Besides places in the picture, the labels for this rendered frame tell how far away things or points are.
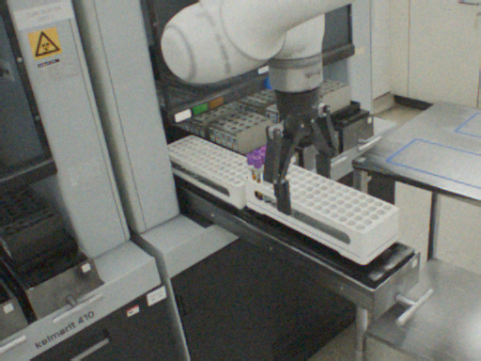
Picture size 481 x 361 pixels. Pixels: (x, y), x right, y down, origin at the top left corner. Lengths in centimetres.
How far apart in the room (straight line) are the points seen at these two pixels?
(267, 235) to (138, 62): 42
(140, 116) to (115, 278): 33
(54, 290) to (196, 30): 58
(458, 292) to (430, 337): 21
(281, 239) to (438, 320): 72
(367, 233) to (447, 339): 74
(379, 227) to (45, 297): 61
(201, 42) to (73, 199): 53
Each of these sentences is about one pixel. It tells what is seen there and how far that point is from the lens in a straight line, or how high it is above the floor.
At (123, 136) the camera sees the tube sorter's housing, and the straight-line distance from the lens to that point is 111.
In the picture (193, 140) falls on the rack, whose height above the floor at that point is 86.
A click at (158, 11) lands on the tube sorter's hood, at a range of 108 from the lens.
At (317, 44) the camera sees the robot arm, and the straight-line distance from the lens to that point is 85.
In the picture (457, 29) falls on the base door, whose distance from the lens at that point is 336.
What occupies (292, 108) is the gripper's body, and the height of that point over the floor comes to 106.
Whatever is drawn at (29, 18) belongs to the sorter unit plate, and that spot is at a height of 124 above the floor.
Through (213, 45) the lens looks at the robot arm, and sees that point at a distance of 68.
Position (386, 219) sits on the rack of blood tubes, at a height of 89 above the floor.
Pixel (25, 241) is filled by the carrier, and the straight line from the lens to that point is 107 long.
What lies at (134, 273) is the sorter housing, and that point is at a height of 73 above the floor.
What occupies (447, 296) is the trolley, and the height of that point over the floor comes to 28.
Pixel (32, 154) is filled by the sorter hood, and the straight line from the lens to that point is 102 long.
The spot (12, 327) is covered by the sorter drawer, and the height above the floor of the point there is 75.
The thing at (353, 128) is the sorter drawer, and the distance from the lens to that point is 145.
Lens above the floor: 138
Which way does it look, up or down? 28 degrees down
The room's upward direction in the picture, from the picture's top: 5 degrees counter-clockwise
